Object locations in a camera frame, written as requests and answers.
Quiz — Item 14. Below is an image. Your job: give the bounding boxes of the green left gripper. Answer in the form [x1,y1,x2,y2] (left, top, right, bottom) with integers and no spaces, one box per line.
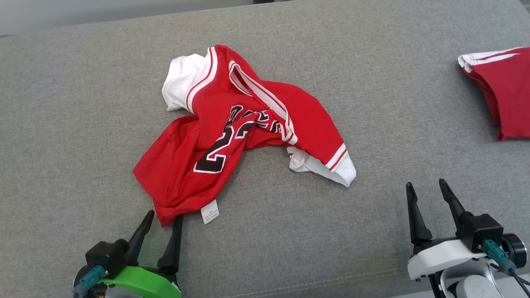
[99,210,183,298]

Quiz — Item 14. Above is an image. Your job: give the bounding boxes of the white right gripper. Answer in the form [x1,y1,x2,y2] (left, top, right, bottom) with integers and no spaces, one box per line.
[406,179,488,282]

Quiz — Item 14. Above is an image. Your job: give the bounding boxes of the red shorts with white stripes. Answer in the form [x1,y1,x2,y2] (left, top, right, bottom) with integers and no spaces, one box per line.
[458,47,530,142]

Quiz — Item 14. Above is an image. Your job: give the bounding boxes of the red jersey with white trim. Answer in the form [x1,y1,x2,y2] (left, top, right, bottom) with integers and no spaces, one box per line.
[132,44,357,227]

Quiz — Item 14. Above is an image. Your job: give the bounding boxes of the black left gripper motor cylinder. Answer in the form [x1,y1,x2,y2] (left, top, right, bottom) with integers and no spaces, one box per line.
[73,268,88,292]

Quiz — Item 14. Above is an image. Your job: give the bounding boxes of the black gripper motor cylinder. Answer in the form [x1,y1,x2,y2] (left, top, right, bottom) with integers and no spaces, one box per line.
[502,233,527,268]
[73,268,88,292]

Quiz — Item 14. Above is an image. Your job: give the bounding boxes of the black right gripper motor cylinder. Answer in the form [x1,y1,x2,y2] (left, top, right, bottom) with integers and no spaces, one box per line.
[502,233,527,268]

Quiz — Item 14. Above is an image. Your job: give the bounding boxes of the grey fabric sofa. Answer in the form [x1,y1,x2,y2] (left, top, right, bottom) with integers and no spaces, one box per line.
[0,0,530,298]

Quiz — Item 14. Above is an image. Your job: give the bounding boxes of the teal plug right camera cable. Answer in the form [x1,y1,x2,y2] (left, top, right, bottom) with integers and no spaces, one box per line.
[482,239,530,296]

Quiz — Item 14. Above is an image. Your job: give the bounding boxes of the teal plug camera cable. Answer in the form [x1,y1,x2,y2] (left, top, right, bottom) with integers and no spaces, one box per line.
[72,266,106,298]
[482,239,530,296]

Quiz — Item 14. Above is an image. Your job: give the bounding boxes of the teal plug left camera cable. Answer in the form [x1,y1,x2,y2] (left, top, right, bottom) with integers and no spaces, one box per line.
[72,266,106,298]

